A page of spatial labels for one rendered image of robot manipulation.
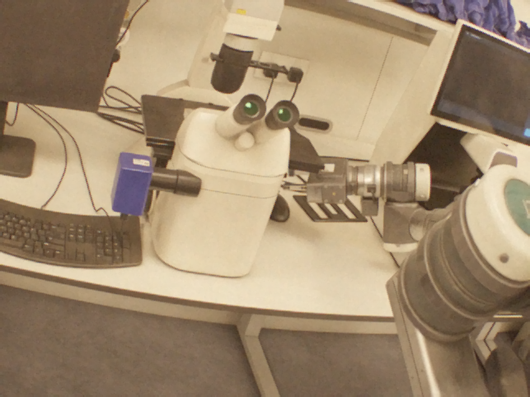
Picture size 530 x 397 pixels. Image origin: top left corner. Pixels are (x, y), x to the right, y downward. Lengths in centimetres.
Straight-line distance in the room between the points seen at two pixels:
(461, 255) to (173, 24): 147
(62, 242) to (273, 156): 44
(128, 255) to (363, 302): 49
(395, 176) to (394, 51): 72
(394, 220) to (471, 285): 90
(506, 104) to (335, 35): 60
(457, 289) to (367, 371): 192
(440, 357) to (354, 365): 187
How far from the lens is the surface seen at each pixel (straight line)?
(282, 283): 149
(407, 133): 191
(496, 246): 66
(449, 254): 70
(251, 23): 144
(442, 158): 195
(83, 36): 149
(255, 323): 246
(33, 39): 149
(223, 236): 139
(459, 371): 77
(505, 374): 205
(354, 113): 226
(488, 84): 177
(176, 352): 238
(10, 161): 164
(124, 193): 129
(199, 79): 168
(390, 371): 266
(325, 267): 160
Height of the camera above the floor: 154
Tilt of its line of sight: 26 degrees down
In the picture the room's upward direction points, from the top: 20 degrees clockwise
